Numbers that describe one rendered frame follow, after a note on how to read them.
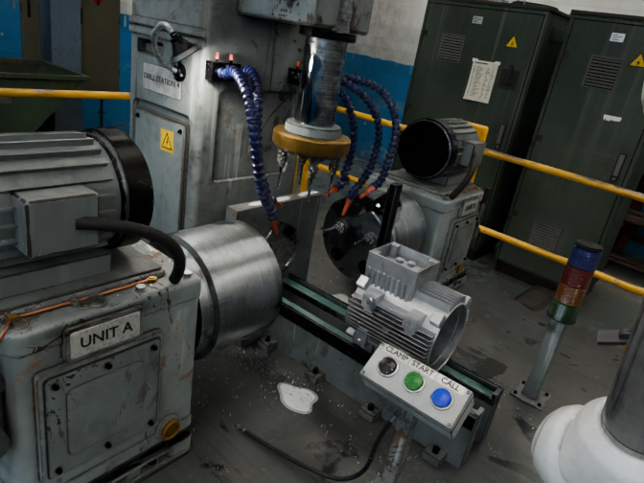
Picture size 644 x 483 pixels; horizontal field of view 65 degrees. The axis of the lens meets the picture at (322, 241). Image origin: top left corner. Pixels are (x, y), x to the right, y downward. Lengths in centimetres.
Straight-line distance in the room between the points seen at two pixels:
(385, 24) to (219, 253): 639
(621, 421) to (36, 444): 79
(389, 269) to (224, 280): 34
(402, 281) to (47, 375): 65
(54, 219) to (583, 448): 78
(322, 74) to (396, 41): 594
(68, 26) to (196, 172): 480
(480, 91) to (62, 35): 399
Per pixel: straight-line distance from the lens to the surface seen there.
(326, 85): 114
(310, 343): 124
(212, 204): 129
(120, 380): 83
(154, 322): 83
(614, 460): 85
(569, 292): 127
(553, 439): 93
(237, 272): 95
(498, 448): 123
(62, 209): 70
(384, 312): 105
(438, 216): 153
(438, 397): 83
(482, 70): 431
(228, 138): 128
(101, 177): 77
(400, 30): 706
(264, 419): 112
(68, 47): 597
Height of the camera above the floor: 155
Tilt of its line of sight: 22 degrees down
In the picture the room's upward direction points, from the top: 10 degrees clockwise
